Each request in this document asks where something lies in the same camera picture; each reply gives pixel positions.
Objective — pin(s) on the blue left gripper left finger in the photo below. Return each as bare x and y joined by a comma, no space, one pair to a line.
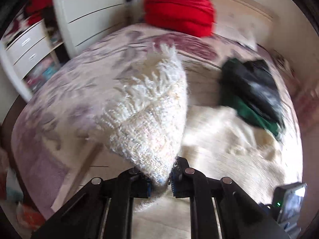
140,184

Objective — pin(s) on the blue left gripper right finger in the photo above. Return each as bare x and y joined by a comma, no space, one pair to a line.
182,179

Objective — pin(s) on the white tweed jacket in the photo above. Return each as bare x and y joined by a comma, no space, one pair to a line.
150,123

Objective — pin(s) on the white diamond pattern mat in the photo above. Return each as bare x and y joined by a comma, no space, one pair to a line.
84,93

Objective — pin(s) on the green striped garment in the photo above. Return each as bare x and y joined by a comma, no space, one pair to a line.
249,111

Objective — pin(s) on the purple floral bed blanket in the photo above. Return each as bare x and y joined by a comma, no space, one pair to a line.
55,157

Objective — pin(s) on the black leather jacket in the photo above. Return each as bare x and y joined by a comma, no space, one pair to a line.
259,89

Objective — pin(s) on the red quilt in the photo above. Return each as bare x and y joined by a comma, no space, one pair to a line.
193,17

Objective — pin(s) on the white drawer unit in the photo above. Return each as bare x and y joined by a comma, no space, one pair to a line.
25,53

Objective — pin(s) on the white sliding wardrobe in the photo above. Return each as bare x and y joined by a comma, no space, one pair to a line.
82,23

